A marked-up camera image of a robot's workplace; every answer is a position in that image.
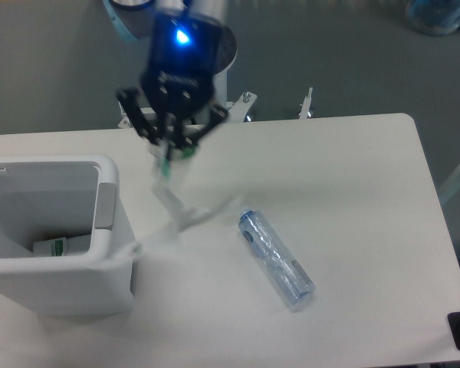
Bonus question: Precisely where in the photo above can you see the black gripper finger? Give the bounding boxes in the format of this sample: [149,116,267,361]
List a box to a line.
[116,87,169,144]
[168,103,229,158]

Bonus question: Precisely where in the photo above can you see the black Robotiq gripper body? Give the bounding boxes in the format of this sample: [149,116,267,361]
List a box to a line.
[140,13,223,117]

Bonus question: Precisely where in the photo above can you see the clear plastic wrapper green stripe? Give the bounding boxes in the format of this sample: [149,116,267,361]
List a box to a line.
[110,141,243,262]

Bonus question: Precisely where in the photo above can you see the clear blue plastic bottle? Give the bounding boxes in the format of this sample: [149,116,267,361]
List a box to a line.
[238,208,316,313]

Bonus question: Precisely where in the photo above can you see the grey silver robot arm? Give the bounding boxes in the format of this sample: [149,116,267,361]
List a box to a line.
[103,1,228,161]

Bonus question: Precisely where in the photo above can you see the white open trash can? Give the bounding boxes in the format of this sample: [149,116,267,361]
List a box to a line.
[0,154,134,316]

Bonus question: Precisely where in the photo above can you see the white green trash in bin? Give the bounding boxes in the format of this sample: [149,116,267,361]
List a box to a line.
[32,235,91,257]

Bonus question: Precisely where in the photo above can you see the white stand foot with bolt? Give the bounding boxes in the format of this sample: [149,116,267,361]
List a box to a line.
[298,87,314,120]

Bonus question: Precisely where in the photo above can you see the blue plastic bag on floor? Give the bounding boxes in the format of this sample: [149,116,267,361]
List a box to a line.
[405,1,460,36]

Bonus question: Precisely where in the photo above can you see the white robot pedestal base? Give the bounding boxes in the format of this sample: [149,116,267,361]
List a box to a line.
[117,22,258,129]

